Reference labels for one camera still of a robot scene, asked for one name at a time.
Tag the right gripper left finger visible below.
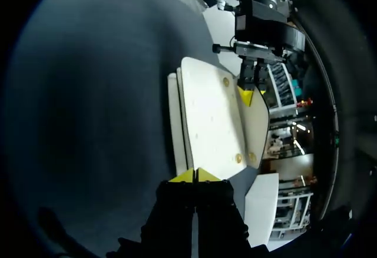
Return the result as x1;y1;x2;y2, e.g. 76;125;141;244
140;167;196;258

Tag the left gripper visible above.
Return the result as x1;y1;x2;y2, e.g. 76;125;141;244
212;0;306;107

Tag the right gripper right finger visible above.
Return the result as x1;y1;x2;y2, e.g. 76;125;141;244
194;167;250;258

